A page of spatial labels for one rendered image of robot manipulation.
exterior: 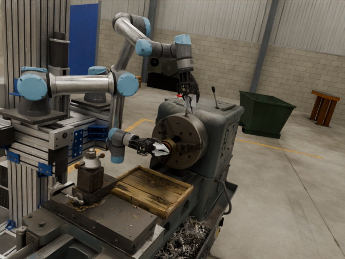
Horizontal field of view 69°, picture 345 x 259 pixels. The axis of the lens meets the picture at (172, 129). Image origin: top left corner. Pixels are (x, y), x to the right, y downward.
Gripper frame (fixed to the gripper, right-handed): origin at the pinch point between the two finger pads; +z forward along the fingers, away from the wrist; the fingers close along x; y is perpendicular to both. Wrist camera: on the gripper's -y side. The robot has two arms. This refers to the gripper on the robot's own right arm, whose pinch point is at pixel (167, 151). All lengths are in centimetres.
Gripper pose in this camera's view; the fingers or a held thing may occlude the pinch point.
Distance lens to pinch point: 129.6
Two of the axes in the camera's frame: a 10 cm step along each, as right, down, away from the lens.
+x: 1.5, -9.4, -2.9
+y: -4.7, 1.9, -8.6
